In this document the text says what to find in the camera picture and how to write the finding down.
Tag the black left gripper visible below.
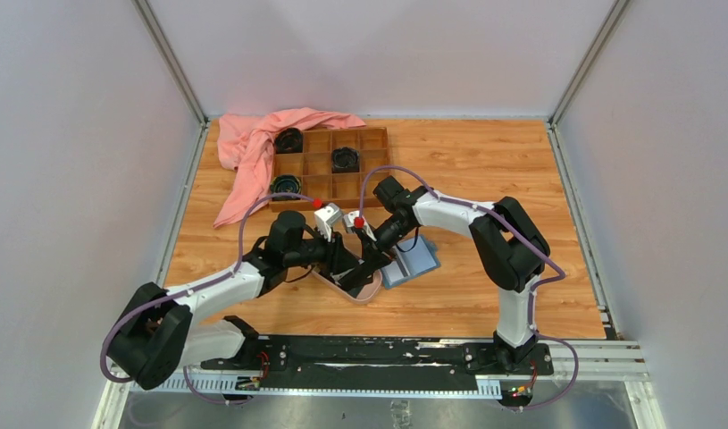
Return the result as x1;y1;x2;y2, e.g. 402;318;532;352
285;223;359;276

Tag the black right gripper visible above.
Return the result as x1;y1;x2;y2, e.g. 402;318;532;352
357;216;414;276

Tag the pink oval card tray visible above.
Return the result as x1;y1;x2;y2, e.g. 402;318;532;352
312;267;383;305

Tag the teal leather card holder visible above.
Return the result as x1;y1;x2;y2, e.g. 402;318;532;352
395;235;440;285

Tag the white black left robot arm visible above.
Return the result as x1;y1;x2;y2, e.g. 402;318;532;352
100;206;379;390

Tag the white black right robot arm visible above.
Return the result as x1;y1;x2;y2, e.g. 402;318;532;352
334;176;550;374

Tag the white card with magnetic stripe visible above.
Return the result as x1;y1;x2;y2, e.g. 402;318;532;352
381;258;410;290

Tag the wooden compartment tray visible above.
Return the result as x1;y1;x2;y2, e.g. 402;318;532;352
269;127;391;212

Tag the rolled dark dotted tie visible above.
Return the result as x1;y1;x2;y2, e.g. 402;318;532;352
331;147;360;173

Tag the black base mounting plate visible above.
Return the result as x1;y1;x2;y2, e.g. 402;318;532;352
200;335;554;391

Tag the rolled black tie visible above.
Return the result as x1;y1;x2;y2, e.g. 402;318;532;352
273;128;304;155

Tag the pink cloth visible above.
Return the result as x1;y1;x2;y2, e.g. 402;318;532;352
213;107;365;229

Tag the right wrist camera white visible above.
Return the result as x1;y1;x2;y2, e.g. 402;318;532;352
342;210;376;241

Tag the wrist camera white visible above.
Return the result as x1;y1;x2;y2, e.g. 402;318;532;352
314;203;343;242
342;210;376;241

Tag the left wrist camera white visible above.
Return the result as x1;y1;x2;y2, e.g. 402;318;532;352
314;203;343;242

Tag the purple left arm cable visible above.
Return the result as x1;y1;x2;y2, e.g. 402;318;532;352
98;192;321;408

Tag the aluminium frame rail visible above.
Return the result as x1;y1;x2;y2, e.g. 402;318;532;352
93;335;665;428

